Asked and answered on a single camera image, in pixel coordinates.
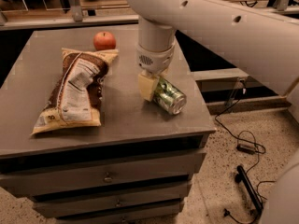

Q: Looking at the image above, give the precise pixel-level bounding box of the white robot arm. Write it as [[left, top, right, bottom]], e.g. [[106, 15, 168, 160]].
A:
[[127, 0, 299, 120]]

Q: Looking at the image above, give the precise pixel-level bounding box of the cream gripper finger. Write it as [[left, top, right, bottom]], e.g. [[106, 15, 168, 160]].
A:
[[138, 73, 159, 102]]

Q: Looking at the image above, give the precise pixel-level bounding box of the brown white chip bag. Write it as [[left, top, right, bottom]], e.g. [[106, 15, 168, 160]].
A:
[[32, 48, 119, 134]]

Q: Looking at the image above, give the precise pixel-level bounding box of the grey drawer cabinet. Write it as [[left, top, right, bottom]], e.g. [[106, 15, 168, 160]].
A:
[[0, 25, 215, 224]]

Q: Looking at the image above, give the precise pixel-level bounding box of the black floor stand bar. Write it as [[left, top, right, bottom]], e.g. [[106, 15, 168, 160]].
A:
[[235, 165, 263, 215]]

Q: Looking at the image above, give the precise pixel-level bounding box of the black power cable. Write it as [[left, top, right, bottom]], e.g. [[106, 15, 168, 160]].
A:
[[214, 77, 277, 224]]

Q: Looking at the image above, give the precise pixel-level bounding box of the top drawer knob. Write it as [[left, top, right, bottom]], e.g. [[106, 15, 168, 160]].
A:
[[103, 173, 113, 183]]

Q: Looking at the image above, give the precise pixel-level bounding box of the black power adapter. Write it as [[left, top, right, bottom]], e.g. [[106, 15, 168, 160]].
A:
[[236, 144, 255, 155]]

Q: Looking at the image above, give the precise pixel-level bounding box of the metal railing frame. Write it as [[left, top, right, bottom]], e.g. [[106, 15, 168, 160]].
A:
[[0, 0, 298, 31]]

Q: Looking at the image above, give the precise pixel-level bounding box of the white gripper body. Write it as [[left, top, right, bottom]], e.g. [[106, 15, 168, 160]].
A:
[[135, 44, 175, 75]]

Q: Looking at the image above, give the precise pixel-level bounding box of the red apple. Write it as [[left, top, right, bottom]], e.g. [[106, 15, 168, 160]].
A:
[[93, 31, 116, 50]]

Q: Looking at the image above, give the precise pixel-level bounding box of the green soda can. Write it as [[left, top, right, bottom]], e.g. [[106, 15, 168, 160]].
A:
[[153, 77, 187, 115]]

